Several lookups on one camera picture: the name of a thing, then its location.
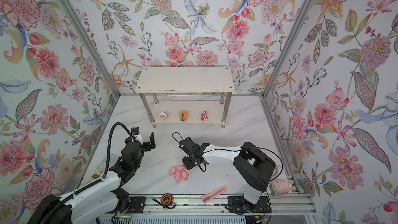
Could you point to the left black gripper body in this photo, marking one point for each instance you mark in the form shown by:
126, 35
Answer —
145, 146

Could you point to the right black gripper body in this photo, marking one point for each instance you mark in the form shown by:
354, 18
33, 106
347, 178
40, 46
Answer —
189, 162

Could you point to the pink round pig toy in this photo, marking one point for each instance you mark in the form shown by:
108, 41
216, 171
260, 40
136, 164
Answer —
163, 116

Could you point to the small red pink figurine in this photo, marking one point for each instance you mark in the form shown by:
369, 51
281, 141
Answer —
204, 116

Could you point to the yellow-haired princess toy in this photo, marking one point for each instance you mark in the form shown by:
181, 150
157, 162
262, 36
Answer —
183, 115

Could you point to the white two-tier shelf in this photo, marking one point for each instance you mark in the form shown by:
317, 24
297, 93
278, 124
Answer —
194, 89

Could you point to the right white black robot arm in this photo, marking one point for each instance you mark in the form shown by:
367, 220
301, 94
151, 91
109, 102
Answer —
251, 162

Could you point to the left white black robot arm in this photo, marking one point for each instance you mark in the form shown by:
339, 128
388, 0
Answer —
99, 197

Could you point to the pink piglet toy cluster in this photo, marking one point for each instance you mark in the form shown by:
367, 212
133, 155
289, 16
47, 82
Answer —
179, 173

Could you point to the yellow grey calculator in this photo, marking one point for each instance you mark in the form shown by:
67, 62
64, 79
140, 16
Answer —
99, 171

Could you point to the pink striped flat tool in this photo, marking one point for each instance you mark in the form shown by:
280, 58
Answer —
210, 196

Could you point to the black orange tape measure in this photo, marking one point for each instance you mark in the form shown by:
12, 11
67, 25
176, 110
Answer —
166, 201

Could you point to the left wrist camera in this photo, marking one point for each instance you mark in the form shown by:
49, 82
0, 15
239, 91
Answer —
136, 135

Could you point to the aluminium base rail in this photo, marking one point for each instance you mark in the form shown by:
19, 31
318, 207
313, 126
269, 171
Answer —
192, 205

